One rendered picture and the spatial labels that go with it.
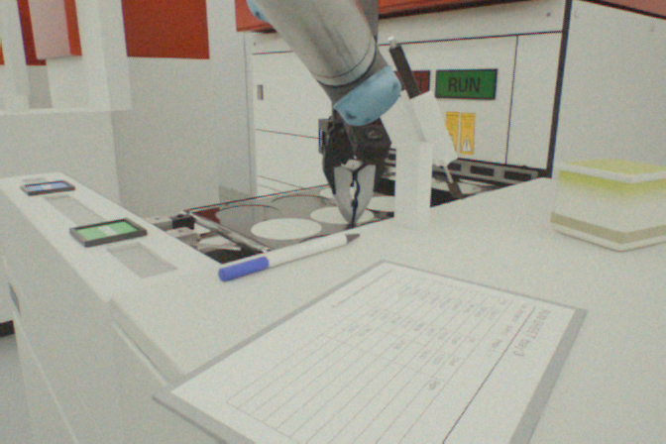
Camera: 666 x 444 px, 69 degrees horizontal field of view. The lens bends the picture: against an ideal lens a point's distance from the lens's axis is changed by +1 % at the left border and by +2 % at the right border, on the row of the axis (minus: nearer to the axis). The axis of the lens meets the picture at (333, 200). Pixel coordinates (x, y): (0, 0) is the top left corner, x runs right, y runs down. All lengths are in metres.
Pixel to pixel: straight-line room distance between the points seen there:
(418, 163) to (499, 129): 0.37
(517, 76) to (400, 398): 0.64
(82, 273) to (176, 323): 0.14
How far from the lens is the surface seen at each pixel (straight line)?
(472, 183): 0.84
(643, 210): 0.48
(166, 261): 0.43
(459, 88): 0.86
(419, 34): 0.92
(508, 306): 0.33
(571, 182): 0.49
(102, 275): 0.42
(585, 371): 0.29
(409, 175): 0.47
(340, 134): 0.67
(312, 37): 0.41
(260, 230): 0.69
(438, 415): 0.23
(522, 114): 0.80
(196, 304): 0.34
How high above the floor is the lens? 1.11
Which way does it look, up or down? 14 degrees down
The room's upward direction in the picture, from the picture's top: straight up
